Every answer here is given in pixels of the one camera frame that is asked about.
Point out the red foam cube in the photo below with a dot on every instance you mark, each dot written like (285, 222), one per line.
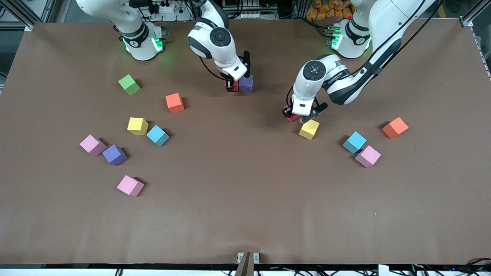
(294, 119)
(236, 87)

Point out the dented purple foam cube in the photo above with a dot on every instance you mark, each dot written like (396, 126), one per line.
(246, 85)

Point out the white power strip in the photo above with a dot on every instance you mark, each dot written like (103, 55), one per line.
(165, 7)

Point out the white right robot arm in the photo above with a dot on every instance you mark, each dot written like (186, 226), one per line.
(215, 42)

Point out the orange foam cube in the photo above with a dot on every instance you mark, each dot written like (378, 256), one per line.
(395, 127)
(175, 102)

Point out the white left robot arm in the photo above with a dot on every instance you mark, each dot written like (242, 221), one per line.
(383, 23)

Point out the green foam cube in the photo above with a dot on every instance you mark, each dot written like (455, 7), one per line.
(129, 85)

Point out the orange packaged goods pile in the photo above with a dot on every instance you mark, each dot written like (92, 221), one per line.
(326, 9)

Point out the white rack equipment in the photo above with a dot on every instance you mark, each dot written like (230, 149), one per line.
(241, 9)

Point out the pink foam cube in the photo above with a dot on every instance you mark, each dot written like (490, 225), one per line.
(368, 156)
(92, 144)
(130, 185)

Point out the cyan foam cube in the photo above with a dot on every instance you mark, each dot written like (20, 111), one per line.
(157, 135)
(354, 142)

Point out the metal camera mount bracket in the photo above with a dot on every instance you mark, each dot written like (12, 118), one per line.
(248, 258)

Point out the yellow foam cube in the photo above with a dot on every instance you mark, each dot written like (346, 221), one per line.
(137, 126)
(309, 131)

